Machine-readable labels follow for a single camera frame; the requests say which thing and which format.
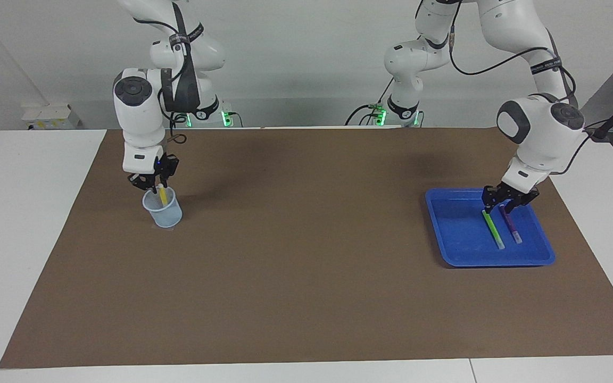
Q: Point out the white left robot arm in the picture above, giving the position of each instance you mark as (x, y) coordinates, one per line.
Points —
(540, 133)

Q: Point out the brown table mat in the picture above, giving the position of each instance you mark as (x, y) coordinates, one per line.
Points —
(306, 266)

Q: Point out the purple pen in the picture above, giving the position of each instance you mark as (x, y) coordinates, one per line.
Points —
(512, 226)

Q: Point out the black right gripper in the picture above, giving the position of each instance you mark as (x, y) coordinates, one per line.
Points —
(165, 166)

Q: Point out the green pen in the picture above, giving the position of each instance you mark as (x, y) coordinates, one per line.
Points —
(494, 231)

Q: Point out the green lit base connector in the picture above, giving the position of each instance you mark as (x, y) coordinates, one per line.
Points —
(226, 118)
(380, 117)

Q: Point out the white socket box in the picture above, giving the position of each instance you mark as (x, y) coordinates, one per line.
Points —
(51, 117)

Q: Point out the blue plastic tray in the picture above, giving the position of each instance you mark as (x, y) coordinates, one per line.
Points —
(461, 239)

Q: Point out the yellow pen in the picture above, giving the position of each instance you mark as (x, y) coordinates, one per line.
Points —
(163, 197)

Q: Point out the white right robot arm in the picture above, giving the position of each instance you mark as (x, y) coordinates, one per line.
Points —
(139, 111)

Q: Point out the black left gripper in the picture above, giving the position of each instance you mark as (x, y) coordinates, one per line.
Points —
(514, 196)

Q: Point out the light blue mesh cup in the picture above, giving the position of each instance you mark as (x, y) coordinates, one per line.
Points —
(164, 215)

